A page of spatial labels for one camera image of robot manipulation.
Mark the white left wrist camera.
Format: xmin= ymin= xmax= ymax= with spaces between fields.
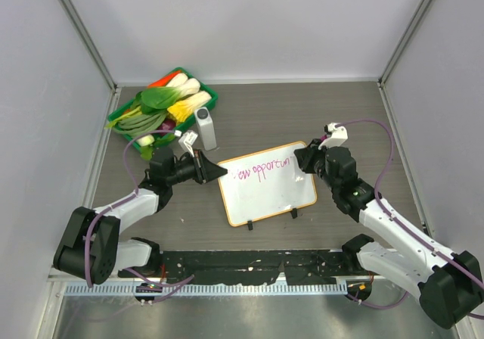
xmin=175 ymin=130 xmax=198 ymax=157

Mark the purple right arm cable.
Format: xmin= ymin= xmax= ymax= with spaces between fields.
xmin=340 ymin=118 xmax=484 ymax=319

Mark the yellow napa cabbage toy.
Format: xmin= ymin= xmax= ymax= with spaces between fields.
xmin=167 ymin=91 xmax=211 ymax=123

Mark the yellow framed whiteboard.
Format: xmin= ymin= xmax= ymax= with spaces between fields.
xmin=219 ymin=141 xmax=317 ymax=227

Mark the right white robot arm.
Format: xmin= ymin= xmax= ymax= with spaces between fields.
xmin=294 ymin=139 xmax=483 ymax=329

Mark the orange toy carrot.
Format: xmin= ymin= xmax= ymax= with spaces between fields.
xmin=147 ymin=70 xmax=181 ymax=89

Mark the green plastic vegetable tray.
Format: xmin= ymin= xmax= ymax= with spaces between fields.
xmin=105 ymin=67 xmax=218 ymax=154

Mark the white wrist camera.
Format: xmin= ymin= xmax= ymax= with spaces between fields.
xmin=175 ymin=130 xmax=198 ymax=157
xmin=318 ymin=123 xmax=348 ymax=150

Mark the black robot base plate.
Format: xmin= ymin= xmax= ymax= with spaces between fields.
xmin=135 ymin=250 xmax=371 ymax=286

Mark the grey slotted cable duct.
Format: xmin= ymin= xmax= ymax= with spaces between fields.
xmin=64 ymin=280 xmax=347 ymax=297

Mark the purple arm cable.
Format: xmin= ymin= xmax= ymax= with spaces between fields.
xmin=85 ymin=129 xmax=196 ymax=304
xmin=340 ymin=118 xmax=484 ymax=319

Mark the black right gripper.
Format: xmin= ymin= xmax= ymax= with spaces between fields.
xmin=296 ymin=138 xmax=340 ymax=193

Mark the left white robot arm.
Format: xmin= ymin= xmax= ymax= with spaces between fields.
xmin=53 ymin=147 xmax=228 ymax=287

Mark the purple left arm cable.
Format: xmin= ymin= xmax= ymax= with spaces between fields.
xmin=85 ymin=129 xmax=196 ymax=304

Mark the green bok choy toy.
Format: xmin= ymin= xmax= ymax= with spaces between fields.
xmin=129 ymin=73 xmax=188 ymax=114

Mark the white pen holder box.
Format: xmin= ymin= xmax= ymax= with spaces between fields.
xmin=194 ymin=107 xmax=217 ymax=151

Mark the purple toy onion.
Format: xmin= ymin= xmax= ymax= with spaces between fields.
xmin=157 ymin=119 xmax=176 ymax=134

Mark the white bok choy toy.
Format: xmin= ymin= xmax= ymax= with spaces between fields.
xmin=178 ymin=78 xmax=200 ymax=99

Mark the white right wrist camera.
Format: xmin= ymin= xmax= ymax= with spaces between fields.
xmin=318 ymin=123 xmax=348 ymax=150

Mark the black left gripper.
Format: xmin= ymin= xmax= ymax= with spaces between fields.
xmin=166 ymin=149 xmax=227 ymax=186

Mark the black wire whiteboard stand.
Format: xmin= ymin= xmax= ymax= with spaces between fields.
xmin=247 ymin=208 xmax=298 ymax=231

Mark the green onion toy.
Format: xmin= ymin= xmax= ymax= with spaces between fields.
xmin=104 ymin=110 xmax=167 ymax=139

